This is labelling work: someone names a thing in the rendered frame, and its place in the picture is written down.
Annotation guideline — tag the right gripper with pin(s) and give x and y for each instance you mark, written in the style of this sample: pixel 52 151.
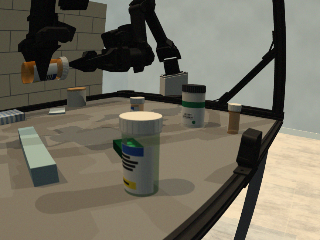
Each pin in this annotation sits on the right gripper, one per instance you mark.
pixel 113 60

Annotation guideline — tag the white supplement bottle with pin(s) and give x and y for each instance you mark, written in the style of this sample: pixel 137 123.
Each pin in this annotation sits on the white supplement bottle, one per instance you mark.
pixel 193 105

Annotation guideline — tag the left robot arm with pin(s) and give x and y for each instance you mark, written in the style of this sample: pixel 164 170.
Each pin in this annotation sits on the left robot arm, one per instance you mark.
pixel 64 5

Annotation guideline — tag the grey jar with wooden lid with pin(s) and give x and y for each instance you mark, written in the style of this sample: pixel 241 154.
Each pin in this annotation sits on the grey jar with wooden lid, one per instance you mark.
pixel 76 97

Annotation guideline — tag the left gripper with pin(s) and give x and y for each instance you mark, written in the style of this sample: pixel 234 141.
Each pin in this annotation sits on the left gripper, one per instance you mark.
pixel 42 39

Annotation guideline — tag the grey ribbed bottle cap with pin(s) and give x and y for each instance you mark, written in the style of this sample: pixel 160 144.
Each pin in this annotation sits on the grey ribbed bottle cap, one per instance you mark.
pixel 65 68

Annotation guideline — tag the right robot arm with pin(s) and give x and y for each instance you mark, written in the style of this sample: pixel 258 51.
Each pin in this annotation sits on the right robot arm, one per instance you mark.
pixel 134 37

